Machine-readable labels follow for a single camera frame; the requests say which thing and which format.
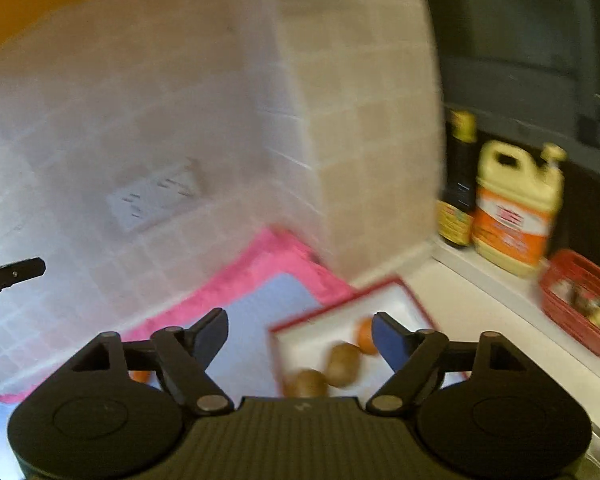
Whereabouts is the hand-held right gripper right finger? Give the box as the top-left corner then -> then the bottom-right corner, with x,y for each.
365,311 -> 547,416

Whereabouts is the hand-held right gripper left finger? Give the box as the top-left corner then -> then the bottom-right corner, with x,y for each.
50,307 -> 235,417

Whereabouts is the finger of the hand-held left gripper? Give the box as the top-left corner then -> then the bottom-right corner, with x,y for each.
0,257 -> 47,300

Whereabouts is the large orange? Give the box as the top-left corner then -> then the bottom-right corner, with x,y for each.
356,317 -> 382,357

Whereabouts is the brown kiwi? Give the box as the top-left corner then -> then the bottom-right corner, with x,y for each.
325,342 -> 364,389
285,369 -> 329,399

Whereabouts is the red box with white inside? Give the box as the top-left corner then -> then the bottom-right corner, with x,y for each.
268,276 -> 469,402

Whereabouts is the dark bottle with yellow label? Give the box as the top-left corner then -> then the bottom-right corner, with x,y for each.
437,109 -> 479,249

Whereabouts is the yellow jug with orange label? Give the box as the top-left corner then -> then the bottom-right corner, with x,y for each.
471,140 -> 567,279

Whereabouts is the red plastic basket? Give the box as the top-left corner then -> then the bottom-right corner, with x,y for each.
539,249 -> 600,358

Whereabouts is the dark window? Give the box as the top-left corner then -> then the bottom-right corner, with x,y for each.
417,0 -> 600,161

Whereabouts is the large white wall socket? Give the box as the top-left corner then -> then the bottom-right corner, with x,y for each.
106,180 -> 157,232

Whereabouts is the small white wall socket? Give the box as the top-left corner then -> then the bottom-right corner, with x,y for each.
152,159 -> 202,208

